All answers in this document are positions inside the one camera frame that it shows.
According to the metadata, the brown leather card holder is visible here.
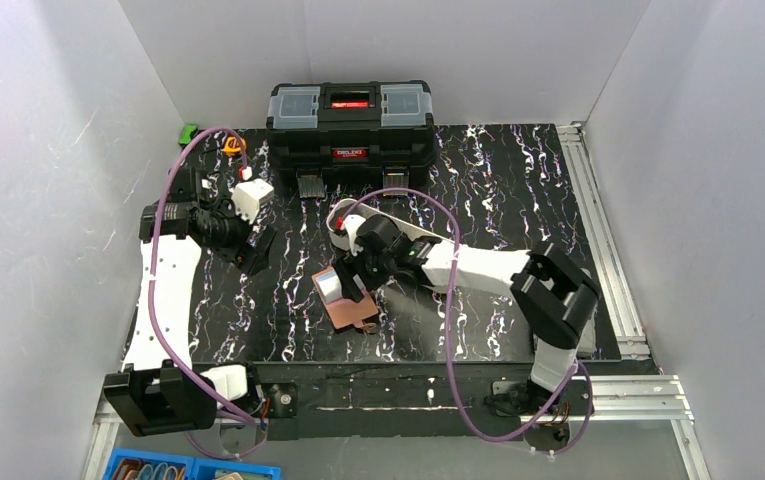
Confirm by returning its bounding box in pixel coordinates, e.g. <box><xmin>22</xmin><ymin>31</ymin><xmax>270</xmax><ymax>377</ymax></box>
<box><xmin>311</xmin><ymin>267</ymin><xmax>379</xmax><ymax>334</ymax></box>

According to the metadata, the white plastic card tray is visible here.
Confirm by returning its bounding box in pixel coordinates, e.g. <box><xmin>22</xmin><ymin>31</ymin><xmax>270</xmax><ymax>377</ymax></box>
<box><xmin>326</xmin><ymin>198</ymin><xmax>466</xmax><ymax>293</ymax></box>

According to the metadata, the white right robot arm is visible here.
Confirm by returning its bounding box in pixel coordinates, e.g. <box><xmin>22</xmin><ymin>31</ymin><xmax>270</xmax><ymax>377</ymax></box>
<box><xmin>322</xmin><ymin>213</ymin><xmax>601</xmax><ymax>415</ymax></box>

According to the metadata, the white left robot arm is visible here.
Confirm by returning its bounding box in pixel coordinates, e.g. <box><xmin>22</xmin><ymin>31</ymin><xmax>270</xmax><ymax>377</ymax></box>
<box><xmin>103</xmin><ymin>167</ymin><xmax>275</xmax><ymax>437</ymax></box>

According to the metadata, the orange tape measure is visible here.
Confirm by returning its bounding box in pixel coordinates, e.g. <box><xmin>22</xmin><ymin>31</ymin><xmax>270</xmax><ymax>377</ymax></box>
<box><xmin>222</xmin><ymin>136</ymin><xmax>247</xmax><ymax>157</ymax></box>

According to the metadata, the green small tool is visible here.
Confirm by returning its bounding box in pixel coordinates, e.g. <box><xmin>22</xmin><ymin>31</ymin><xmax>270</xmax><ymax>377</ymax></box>
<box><xmin>177</xmin><ymin>124</ymin><xmax>199</xmax><ymax>147</ymax></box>

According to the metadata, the black Delixi toolbox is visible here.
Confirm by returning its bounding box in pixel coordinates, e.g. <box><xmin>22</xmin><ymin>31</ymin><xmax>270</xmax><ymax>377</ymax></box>
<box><xmin>266</xmin><ymin>80</ymin><xmax>440</xmax><ymax>198</ymax></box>

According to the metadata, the grey flat box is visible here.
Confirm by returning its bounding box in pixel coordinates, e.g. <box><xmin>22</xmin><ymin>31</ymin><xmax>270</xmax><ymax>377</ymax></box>
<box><xmin>577</xmin><ymin>311</ymin><xmax>598</xmax><ymax>358</ymax></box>

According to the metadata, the blue plastic bin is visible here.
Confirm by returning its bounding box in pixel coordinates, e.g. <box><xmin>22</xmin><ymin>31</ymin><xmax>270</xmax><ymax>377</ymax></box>
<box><xmin>101</xmin><ymin>448</ymin><xmax>282</xmax><ymax>479</ymax></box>

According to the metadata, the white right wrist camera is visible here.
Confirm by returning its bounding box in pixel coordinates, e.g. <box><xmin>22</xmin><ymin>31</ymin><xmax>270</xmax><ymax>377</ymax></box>
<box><xmin>330</xmin><ymin>214</ymin><xmax>366</xmax><ymax>256</ymax></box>

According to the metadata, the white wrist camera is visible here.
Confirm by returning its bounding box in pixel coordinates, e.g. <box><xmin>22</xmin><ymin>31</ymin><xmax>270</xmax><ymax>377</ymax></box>
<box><xmin>330</xmin><ymin>214</ymin><xmax>366</xmax><ymax>256</ymax></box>
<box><xmin>231</xmin><ymin>178</ymin><xmax>274</xmax><ymax>224</ymax></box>

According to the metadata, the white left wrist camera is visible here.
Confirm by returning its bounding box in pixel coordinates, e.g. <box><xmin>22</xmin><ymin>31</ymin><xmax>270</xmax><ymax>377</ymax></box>
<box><xmin>231</xmin><ymin>178</ymin><xmax>274</xmax><ymax>224</ymax></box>

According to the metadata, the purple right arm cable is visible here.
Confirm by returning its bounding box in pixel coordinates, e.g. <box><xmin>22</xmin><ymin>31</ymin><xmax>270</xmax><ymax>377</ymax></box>
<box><xmin>332</xmin><ymin>188</ymin><xmax>595</xmax><ymax>458</ymax></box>

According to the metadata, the aluminium frame rail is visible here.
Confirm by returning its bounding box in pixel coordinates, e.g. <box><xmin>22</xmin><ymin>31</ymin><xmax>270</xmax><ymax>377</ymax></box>
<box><xmin>557</xmin><ymin>123</ymin><xmax>711</xmax><ymax>479</ymax></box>

